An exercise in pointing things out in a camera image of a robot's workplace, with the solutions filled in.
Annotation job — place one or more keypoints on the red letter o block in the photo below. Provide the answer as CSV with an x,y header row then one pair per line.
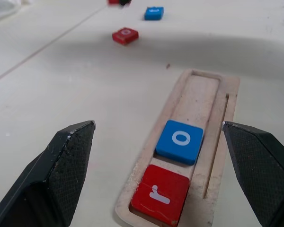
x,y
120,37

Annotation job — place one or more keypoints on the blue letter t block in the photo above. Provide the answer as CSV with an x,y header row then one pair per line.
x,y
153,15

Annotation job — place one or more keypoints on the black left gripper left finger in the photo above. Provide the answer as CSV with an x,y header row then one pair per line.
x,y
61,170

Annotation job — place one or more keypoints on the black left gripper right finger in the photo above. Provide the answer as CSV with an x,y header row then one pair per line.
x,y
258,170

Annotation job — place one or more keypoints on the red letter r block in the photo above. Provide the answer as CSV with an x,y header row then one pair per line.
x,y
153,179

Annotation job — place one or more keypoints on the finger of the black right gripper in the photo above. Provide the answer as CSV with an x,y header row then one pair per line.
x,y
125,2

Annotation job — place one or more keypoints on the red letter b block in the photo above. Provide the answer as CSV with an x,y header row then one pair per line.
x,y
113,1

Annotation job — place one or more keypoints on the blue letter o block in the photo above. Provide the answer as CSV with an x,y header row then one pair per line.
x,y
165,146

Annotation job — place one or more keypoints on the clear acrylic block tray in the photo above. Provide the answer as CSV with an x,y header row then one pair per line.
x,y
203,94

